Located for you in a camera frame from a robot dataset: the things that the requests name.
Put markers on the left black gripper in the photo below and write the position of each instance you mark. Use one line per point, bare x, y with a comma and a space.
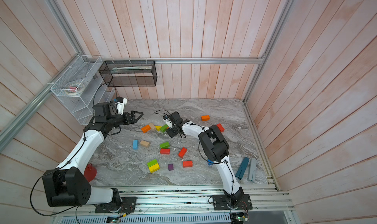
133, 120

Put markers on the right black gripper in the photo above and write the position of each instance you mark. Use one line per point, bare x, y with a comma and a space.
170, 133

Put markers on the long orange block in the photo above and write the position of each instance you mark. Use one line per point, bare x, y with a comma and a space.
146, 128

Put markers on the long natural wood block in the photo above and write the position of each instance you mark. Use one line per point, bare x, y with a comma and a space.
152, 126

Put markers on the red block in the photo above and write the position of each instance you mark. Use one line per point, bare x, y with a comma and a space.
164, 151
182, 153
220, 127
187, 164

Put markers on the light blue block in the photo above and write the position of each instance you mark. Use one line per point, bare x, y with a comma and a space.
135, 144

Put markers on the small natural wood block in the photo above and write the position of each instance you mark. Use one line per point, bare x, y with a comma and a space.
144, 143

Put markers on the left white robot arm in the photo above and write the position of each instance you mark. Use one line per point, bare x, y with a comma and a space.
66, 185

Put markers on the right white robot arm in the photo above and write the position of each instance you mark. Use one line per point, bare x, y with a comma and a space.
216, 149

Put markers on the far orange block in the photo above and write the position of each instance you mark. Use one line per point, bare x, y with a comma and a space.
205, 118

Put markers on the front yellow block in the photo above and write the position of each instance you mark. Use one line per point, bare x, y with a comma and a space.
154, 168

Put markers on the red pen holder cup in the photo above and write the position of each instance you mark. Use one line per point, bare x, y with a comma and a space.
90, 172

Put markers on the teal stapler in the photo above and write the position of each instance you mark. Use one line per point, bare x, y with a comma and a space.
242, 168

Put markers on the grey stapler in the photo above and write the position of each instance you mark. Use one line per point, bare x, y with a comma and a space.
252, 170

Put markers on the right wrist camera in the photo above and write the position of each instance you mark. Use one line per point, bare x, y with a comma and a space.
168, 121

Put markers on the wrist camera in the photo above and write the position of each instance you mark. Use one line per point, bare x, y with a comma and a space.
168, 121
120, 103

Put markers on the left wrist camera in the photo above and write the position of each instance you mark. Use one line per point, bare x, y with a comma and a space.
120, 103

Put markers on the black wire mesh basket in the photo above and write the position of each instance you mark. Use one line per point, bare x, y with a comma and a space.
129, 73

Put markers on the white wire mesh shelf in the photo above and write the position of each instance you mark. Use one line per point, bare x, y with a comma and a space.
81, 86

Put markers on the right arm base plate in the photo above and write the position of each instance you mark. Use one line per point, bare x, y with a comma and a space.
224, 202

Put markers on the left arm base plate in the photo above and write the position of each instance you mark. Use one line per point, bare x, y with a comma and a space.
118, 205

